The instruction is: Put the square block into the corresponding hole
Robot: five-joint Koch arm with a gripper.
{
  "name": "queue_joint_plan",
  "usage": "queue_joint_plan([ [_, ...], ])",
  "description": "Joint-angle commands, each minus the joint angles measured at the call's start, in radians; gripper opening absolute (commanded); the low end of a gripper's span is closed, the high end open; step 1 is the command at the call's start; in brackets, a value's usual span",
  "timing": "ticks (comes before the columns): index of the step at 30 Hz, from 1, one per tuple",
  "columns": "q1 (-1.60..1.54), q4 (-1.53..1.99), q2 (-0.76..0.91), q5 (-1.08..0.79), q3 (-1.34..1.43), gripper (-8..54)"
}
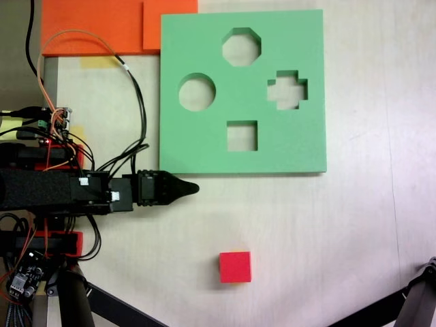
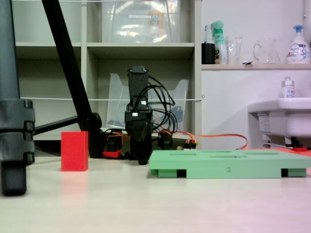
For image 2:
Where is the black tripod brace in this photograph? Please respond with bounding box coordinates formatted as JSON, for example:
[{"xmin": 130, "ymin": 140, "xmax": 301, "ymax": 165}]
[{"xmin": 34, "ymin": 116, "xmax": 81, "ymax": 136}]

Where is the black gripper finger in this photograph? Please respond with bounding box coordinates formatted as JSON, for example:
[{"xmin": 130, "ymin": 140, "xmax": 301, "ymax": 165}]
[
  {"xmin": 129, "ymin": 125, "xmax": 153, "ymax": 166},
  {"xmin": 143, "ymin": 122, "xmax": 154, "ymax": 144}
]

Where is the green spray bottle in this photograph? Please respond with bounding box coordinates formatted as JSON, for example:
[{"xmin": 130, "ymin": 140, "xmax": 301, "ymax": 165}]
[{"xmin": 210, "ymin": 20, "xmax": 228, "ymax": 65}]

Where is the black arm wire bundle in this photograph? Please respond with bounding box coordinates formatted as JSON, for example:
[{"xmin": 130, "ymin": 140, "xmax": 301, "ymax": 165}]
[{"xmin": 143, "ymin": 75, "xmax": 180, "ymax": 136}]

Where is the green shape sorter board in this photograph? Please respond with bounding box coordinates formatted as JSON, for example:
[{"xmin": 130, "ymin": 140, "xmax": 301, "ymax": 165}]
[{"xmin": 148, "ymin": 150, "xmax": 311, "ymax": 180}]

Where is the thick tripod leg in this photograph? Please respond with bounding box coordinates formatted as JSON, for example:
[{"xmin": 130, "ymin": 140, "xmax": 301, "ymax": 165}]
[{"xmin": 0, "ymin": 0, "xmax": 36, "ymax": 196}]

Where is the clear glass beaker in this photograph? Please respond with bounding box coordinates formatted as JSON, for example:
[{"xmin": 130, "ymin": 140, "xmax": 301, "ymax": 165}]
[{"xmin": 225, "ymin": 35, "xmax": 244, "ymax": 65}]

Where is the black cup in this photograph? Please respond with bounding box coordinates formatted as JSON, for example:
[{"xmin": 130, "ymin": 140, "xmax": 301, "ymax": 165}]
[{"xmin": 201, "ymin": 43, "xmax": 216, "ymax": 65}]

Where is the clear plastic tray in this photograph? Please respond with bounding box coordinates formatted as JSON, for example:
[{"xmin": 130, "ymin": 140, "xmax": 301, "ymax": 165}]
[{"xmin": 106, "ymin": 72, "xmax": 190, "ymax": 133}]

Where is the red table clamp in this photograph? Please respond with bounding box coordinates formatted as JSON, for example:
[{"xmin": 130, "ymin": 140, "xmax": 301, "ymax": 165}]
[{"xmin": 103, "ymin": 150, "xmax": 122, "ymax": 159}]

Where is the black tripod leg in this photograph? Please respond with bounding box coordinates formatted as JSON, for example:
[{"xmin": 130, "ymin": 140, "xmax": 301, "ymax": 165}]
[{"xmin": 41, "ymin": 0, "xmax": 103, "ymax": 158}]

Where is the clear plastic storage box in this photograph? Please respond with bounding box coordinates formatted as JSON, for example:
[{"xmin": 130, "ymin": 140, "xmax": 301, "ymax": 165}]
[{"xmin": 101, "ymin": 0, "xmax": 182, "ymax": 44}]

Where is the wooden counter shelf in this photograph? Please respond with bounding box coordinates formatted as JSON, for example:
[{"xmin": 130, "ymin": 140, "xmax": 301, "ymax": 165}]
[{"xmin": 201, "ymin": 64, "xmax": 311, "ymax": 71}]

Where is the white cord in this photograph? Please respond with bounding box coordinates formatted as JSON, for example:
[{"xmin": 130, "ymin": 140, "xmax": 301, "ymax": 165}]
[{"xmin": 20, "ymin": 94, "xmax": 205, "ymax": 102}]

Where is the white foam soap bottle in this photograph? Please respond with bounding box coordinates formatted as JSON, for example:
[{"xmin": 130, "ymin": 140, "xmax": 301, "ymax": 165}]
[{"xmin": 286, "ymin": 24, "xmax": 311, "ymax": 65}]

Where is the clear sanitizer bottle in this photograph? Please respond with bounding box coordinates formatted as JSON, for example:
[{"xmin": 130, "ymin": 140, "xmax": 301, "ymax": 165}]
[{"xmin": 281, "ymin": 76, "xmax": 296, "ymax": 99}]

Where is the clear glass pitcher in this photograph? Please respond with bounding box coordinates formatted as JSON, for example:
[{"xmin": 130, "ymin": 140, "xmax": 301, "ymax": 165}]
[{"xmin": 253, "ymin": 38, "xmax": 281, "ymax": 65}]

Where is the red square block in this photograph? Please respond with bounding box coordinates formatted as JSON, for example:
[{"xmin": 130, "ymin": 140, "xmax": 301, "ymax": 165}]
[{"xmin": 60, "ymin": 131, "xmax": 89, "ymax": 172}]

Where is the white sink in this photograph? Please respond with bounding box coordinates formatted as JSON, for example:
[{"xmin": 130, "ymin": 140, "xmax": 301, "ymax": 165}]
[{"xmin": 247, "ymin": 97, "xmax": 311, "ymax": 147}]

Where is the beige shelf unit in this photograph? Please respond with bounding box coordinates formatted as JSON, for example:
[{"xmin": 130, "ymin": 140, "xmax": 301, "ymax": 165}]
[{"xmin": 11, "ymin": 0, "xmax": 202, "ymax": 146}]

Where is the orange cable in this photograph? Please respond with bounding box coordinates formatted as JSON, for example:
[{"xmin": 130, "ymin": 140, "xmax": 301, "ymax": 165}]
[{"xmin": 170, "ymin": 131, "xmax": 249, "ymax": 150}]

